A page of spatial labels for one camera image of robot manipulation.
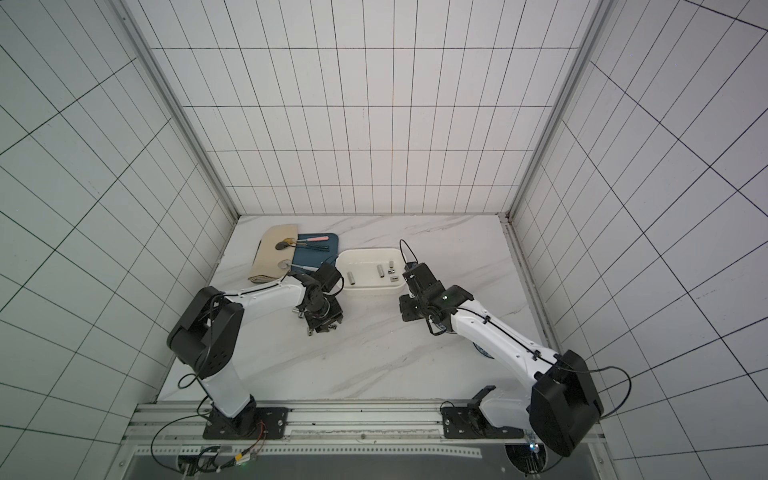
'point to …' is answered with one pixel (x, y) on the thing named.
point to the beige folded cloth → (266, 264)
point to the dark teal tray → (310, 257)
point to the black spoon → (286, 245)
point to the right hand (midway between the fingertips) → (397, 306)
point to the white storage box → (373, 277)
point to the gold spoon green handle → (294, 243)
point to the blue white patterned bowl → (481, 350)
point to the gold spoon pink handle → (294, 240)
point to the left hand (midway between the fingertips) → (334, 327)
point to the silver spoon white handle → (285, 264)
